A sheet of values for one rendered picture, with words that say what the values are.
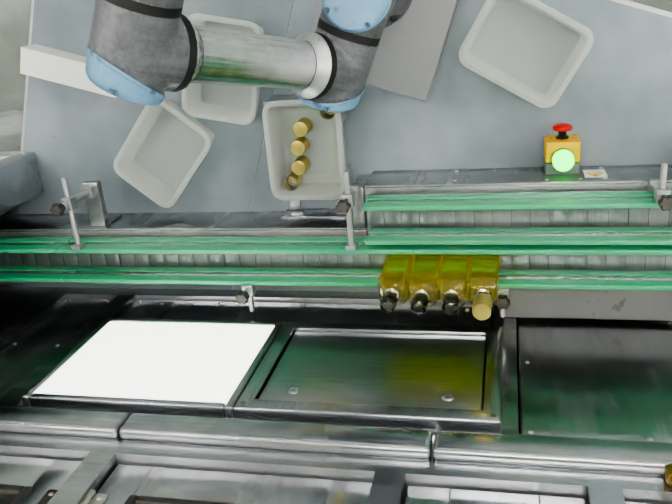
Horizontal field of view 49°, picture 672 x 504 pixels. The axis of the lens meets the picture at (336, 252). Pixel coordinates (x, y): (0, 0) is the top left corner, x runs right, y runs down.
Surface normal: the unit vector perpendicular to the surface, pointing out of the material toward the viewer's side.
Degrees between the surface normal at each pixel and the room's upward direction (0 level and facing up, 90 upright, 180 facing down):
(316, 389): 90
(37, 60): 0
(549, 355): 89
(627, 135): 0
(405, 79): 1
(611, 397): 91
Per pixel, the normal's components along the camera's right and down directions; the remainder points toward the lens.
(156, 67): 0.65, 0.51
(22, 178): 0.97, 0.00
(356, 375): -0.08, -0.93
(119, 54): -0.04, 0.44
